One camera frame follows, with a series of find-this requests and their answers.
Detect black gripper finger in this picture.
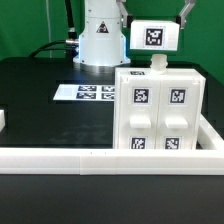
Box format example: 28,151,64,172
116,0,131,28
176,0,196,29

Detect white cabinet top block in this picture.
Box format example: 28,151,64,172
130,20,179,51

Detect white cabinet door panel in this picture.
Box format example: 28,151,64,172
118,77,160,149
156,78,205,150

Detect white cabinet body box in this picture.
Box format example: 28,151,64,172
113,55,205,149

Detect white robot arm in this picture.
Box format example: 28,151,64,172
73,0,196,73

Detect small white block left edge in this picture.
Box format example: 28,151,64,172
0,110,5,132

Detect white L-shaped boundary fence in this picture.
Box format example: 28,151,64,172
0,118,224,175

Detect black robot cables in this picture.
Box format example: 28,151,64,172
29,0,81,58

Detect white marker base plate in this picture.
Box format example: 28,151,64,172
53,84,115,101

